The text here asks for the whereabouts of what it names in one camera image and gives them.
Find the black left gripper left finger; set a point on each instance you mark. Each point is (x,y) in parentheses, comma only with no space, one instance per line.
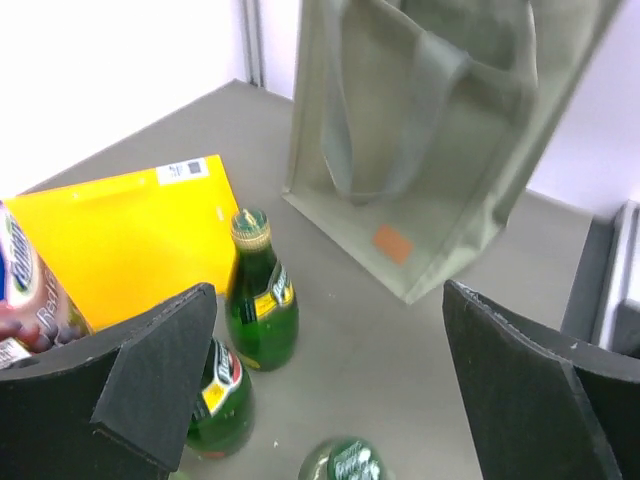
(114,405)

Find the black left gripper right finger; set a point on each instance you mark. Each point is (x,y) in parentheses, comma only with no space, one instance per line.
(540,404)

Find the green perrier bottle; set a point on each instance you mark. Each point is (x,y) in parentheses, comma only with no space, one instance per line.
(224,413)
(262,312)

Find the grape juice carton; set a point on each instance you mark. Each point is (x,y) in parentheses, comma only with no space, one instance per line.
(37,314)

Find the clear chang soda bottle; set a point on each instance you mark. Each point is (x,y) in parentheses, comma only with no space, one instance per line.
(344,458)

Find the green canvas bag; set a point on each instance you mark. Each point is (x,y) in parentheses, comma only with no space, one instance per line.
(418,124)

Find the yellow plastic folder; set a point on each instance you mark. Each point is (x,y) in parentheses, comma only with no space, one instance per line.
(124,244)

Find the aluminium front rail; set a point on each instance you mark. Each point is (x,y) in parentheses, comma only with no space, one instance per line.
(617,323)

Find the aluminium frame post right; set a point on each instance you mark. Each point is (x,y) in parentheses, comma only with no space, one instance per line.
(252,42)

